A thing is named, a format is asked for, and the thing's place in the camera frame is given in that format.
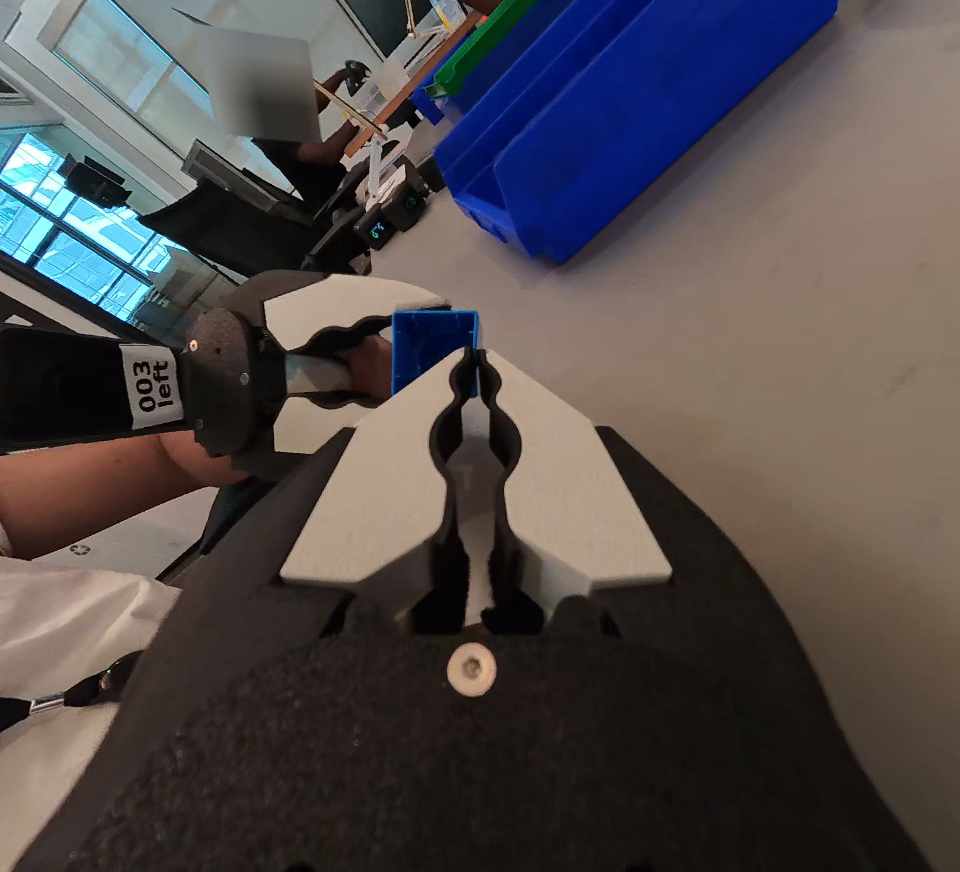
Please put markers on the blue bin with green liner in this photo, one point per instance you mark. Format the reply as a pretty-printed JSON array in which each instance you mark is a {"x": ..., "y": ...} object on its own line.
[{"x": 510, "y": 24}]

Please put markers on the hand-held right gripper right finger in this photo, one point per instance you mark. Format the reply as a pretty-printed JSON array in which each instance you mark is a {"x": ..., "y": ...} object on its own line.
[{"x": 585, "y": 504}]

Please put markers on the person's left hand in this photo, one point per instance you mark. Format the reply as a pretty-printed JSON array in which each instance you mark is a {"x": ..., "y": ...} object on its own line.
[{"x": 371, "y": 369}]

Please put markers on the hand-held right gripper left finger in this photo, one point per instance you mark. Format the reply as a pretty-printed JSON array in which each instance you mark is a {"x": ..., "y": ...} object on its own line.
[{"x": 360, "y": 504}]

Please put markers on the white cardboard box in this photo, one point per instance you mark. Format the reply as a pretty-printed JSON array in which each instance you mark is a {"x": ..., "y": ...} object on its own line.
[{"x": 112, "y": 542}]

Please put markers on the black charger with display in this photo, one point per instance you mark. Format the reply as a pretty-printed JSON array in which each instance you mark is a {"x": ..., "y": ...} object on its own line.
[
  {"x": 375, "y": 230},
  {"x": 411, "y": 193}
]

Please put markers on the black wall speaker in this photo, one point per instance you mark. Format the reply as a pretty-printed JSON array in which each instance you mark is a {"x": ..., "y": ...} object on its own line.
[{"x": 94, "y": 181}]

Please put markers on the blue toy brick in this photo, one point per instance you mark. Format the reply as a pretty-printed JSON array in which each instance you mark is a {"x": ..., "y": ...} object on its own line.
[{"x": 427, "y": 347}]

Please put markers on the black office chair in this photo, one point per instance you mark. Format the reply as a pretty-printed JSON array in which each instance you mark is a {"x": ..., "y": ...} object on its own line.
[{"x": 225, "y": 226}]

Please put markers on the blue plastic bin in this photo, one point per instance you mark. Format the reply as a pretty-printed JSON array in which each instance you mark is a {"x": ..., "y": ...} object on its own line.
[{"x": 637, "y": 99}]

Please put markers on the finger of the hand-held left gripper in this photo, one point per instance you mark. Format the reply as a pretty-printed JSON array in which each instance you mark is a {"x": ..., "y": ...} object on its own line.
[
  {"x": 315, "y": 429},
  {"x": 337, "y": 309}
]

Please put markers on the person's left forearm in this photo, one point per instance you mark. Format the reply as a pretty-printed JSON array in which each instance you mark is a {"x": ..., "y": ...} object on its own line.
[{"x": 90, "y": 489}]

